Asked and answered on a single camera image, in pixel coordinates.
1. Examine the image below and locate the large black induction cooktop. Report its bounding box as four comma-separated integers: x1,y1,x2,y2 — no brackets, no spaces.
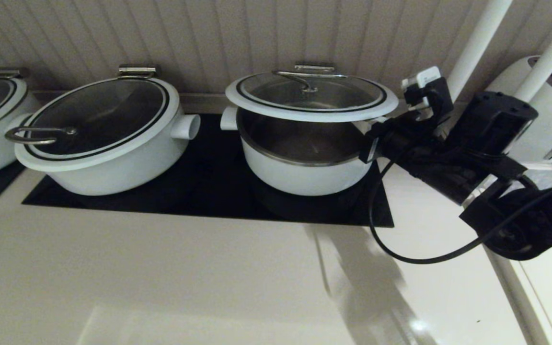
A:
22,114,394,227

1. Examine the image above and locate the stainless steel inner pan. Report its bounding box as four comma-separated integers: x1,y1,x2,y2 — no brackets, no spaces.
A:
237,109,368,167

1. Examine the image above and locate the glass lid with white rim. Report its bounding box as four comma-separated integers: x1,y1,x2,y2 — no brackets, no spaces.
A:
225,70,400,123

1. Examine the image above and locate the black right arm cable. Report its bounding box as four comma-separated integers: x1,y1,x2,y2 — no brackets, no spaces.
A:
368,158,552,265

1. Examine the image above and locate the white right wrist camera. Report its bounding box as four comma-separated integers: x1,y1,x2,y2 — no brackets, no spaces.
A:
402,66,442,113

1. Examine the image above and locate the white pot middle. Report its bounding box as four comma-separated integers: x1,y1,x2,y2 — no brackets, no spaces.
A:
5,78,181,172

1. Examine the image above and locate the white support pole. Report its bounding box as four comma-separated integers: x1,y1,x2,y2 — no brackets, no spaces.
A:
446,0,514,101
513,2,552,104

